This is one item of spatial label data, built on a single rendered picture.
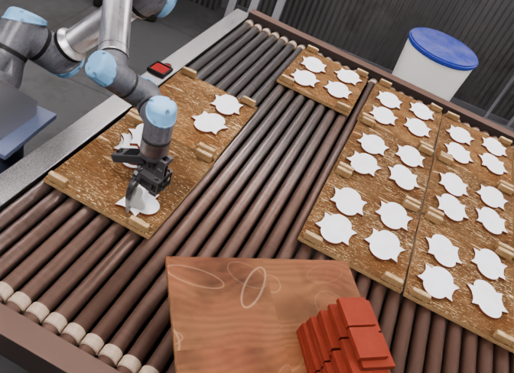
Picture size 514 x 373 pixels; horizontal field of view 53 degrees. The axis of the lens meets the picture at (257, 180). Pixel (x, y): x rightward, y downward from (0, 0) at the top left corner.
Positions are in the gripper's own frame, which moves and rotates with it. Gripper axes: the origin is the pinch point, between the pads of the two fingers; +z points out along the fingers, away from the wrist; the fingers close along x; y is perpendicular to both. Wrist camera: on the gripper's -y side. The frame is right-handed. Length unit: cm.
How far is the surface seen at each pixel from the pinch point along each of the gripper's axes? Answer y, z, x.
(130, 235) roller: 5.8, 2.4, -10.3
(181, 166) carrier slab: 0.5, 0.7, 22.5
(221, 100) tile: -9, -1, 65
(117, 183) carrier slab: -8.8, 0.6, 2.0
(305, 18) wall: -68, 72, 353
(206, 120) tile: -6.3, -0.5, 48.9
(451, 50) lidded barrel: 59, 27, 308
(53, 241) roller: -7.6, 2.2, -24.9
